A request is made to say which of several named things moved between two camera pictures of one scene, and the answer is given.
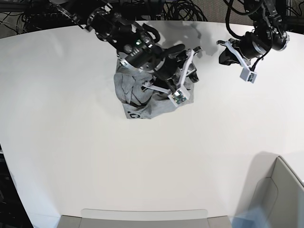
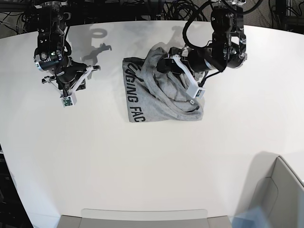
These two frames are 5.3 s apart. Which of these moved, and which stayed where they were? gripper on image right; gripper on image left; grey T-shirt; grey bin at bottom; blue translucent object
Moved: gripper on image left; grey T-shirt; gripper on image right
Stayed: grey bin at bottom; blue translucent object
